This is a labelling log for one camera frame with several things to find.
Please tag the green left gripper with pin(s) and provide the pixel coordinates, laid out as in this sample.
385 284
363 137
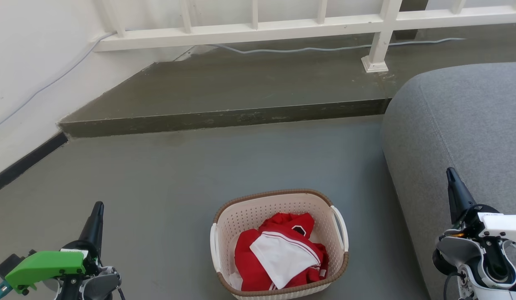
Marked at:
45 264

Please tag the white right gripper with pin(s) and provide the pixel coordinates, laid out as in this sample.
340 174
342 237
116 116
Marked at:
505 227

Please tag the cream laundry basket brown rim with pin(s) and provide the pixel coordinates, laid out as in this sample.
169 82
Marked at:
241 216

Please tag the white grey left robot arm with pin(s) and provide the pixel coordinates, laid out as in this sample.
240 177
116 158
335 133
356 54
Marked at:
97 285

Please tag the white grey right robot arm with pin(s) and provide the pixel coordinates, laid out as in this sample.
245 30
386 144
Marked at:
462 252

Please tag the grey fabric sofa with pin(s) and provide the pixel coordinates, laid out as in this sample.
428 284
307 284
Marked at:
470 125

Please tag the black baseboard strip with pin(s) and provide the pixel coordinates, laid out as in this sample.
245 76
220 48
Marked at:
24 162

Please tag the red and white garment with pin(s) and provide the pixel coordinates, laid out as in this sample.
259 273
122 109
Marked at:
251 258

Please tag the raised concrete step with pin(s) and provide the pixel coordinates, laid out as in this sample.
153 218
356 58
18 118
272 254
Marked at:
241 83

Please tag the white wooden railing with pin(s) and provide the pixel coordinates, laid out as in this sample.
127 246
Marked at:
241 31

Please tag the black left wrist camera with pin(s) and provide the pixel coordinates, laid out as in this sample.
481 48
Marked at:
8 262

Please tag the dark square post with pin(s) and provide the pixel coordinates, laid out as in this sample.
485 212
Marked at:
407 33

